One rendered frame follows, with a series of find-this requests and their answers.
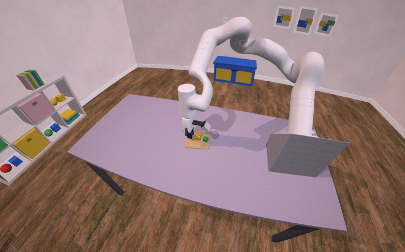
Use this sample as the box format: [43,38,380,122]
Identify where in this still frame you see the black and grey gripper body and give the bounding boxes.
[182,116,196,133]

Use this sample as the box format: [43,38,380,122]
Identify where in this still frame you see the tan mat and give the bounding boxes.
[185,131,210,149]

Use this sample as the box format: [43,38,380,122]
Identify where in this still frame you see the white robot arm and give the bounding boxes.
[178,17,324,136]

